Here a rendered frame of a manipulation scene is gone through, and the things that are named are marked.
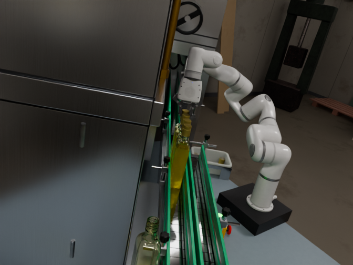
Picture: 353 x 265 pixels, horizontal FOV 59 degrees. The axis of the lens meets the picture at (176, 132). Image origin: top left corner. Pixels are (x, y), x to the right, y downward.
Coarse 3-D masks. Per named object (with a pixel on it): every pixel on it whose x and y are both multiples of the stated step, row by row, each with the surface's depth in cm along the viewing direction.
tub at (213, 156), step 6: (192, 150) 177; (198, 150) 183; (210, 150) 183; (216, 150) 184; (210, 156) 185; (216, 156) 185; (222, 156) 185; (228, 156) 180; (210, 162) 168; (216, 162) 185; (228, 162) 176
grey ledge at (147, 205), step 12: (144, 192) 125; (156, 192) 127; (144, 204) 118; (156, 204) 120; (144, 216) 112; (156, 216) 113; (132, 228) 105; (144, 228) 106; (132, 240) 100; (132, 252) 96
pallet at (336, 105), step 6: (318, 102) 691; (324, 102) 703; (330, 102) 716; (336, 102) 734; (336, 108) 670; (342, 108) 686; (348, 108) 695; (336, 114) 661; (342, 114) 676; (348, 114) 644
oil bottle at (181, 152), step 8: (176, 144) 126; (184, 144) 125; (176, 152) 125; (184, 152) 125; (176, 160) 127; (184, 160) 127; (176, 168) 128; (184, 168) 128; (176, 176) 130; (176, 184) 131
